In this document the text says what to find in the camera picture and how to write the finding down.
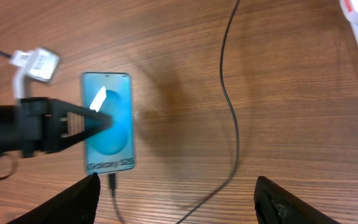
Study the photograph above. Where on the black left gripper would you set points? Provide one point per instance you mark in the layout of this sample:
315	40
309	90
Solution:
42	124

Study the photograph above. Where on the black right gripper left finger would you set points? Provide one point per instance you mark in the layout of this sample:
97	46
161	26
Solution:
76	204

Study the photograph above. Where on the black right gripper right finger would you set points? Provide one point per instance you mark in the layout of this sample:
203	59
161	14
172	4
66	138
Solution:
275	205

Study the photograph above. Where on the blue screen smartphone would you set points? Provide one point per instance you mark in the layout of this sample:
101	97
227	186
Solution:
113	149

